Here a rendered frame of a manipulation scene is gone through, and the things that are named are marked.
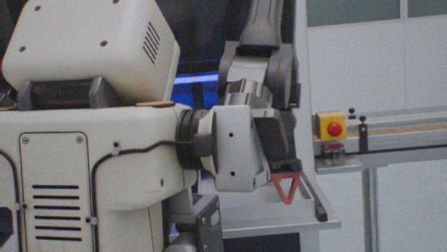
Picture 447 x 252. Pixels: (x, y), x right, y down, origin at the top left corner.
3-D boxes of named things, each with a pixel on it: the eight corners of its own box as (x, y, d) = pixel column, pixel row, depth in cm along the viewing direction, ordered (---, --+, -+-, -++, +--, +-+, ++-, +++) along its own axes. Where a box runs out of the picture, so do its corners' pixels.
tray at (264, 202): (199, 180, 163) (199, 168, 162) (292, 172, 163) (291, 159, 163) (199, 225, 130) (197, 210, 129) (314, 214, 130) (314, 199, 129)
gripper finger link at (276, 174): (300, 199, 134) (296, 159, 134) (305, 204, 127) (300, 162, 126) (270, 202, 134) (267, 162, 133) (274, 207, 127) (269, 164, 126)
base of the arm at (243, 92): (188, 119, 78) (277, 116, 74) (201, 76, 83) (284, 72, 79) (206, 158, 84) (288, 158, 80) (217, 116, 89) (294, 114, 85)
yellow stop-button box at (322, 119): (316, 135, 169) (314, 112, 168) (341, 134, 169) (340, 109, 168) (321, 142, 162) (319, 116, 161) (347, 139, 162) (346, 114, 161)
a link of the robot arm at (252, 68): (223, 88, 82) (261, 91, 81) (235, 41, 88) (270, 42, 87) (229, 131, 89) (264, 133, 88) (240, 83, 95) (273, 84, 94)
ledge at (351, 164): (309, 162, 179) (309, 156, 178) (351, 159, 179) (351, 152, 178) (318, 175, 165) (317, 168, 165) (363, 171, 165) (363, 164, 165)
